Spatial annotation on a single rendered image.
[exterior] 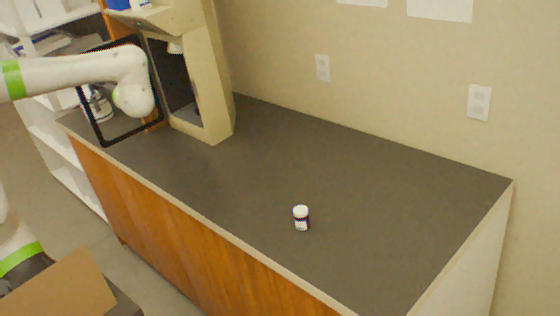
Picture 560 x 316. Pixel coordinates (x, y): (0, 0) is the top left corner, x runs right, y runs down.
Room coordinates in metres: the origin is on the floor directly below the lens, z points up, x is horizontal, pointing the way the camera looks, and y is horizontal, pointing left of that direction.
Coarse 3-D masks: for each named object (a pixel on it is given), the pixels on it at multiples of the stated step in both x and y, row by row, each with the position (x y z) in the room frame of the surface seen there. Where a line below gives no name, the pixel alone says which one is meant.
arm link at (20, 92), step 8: (0, 64) 1.22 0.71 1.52; (8, 64) 1.22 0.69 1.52; (16, 64) 1.23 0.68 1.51; (0, 72) 1.20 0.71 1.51; (8, 72) 1.20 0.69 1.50; (16, 72) 1.21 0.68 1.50; (0, 80) 1.18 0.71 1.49; (8, 80) 1.19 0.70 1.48; (16, 80) 1.20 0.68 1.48; (0, 88) 1.18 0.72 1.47; (8, 88) 1.18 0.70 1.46; (16, 88) 1.19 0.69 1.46; (24, 88) 1.20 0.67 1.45; (0, 96) 1.18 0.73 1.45; (8, 96) 1.19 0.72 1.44; (16, 96) 1.20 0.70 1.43; (24, 96) 1.21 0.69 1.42
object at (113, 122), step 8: (88, 96) 1.64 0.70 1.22; (104, 104) 1.67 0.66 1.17; (96, 112) 1.65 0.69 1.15; (104, 112) 1.66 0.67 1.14; (112, 112) 1.68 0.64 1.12; (120, 112) 1.70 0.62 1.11; (152, 112) 1.77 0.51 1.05; (104, 120) 1.66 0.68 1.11; (112, 120) 1.67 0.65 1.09; (120, 120) 1.69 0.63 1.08; (128, 120) 1.71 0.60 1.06; (136, 120) 1.73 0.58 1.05; (144, 120) 1.75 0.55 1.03; (152, 120) 1.76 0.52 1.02; (104, 128) 1.65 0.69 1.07; (112, 128) 1.67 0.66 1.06; (120, 128) 1.68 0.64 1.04; (128, 128) 1.70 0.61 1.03; (96, 136) 1.63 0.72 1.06; (104, 136) 1.64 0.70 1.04; (112, 136) 1.66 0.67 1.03
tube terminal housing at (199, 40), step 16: (160, 0) 1.64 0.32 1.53; (176, 0) 1.58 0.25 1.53; (192, 0) 1.62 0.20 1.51; (208, 0) 1.79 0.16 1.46; (192, 16) 1.61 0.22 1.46; (208, 16) 1.72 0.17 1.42; (144, 32) 1.79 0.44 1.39; (192, 32) 1.60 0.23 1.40; (208, 32) 1.65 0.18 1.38; (192, 48) 1.59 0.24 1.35; (208, 48) 1.63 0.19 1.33; (192, 64) 1.58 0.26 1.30; (208, 64) 1.62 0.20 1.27; (224, 64) 1.82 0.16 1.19; (208, 80) 1.61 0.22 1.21; (224, 80) 1.73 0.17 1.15; (208, 96) 1.60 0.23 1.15; (224, 96) 1.65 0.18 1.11; (208, 112) 1.59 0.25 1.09; (224, 112) 1.63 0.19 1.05; (176, 128) 1.78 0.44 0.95; (192, 128) 1.67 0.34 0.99; (208, 128) 1.57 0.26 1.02; (224, 128) 1.62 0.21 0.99; (208, 144) 1.60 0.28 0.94
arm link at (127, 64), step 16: (112, 48) 1.37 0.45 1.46; (128, 48) 1.36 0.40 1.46; (32, 64) 1.24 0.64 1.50; (48, 64) 1.26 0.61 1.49; (64, 64) 1.27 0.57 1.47; (80, 64) 1.29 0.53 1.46; (96, 64) 1.30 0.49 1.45; (112, 64) 1.31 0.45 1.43; (128, 64) 1.33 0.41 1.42; (144, 64) 1.36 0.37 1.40; (32, 80) 1.21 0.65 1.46; (48, 80) 1.23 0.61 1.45; (64, 80) 1.26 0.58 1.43; (80, 80) 1.28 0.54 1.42; (96, 80) 1.30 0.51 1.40; (112, 80) 1.33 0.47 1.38; (128, 80) 1.33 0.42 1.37; (144, 80) 1.35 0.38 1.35; (32, 96) 1.23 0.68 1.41
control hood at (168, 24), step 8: (152, 8) 1.61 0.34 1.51; (160, 8) 1.58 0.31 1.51; (168, 8) 1.56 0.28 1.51; (112, 16) 1.74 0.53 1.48; (120, 16) 1.66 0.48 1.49; (128, 16) 1.60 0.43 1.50; (136, 16) 1.55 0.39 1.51; (144, 16) 1.51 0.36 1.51; (152, 16) 1.52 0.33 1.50; (160, 16) 1.53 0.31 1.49; (168, 16) 1.55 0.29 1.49; (176, 16) 1.57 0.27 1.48; (152, 24) 1.53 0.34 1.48; (160, 24) 1.53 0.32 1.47; (168, 24) 1.55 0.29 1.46; (176, 24) 1.57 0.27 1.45; (160, 32) 1.61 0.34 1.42; (168, 32) 1.55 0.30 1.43; (176, 32) 1.56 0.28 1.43
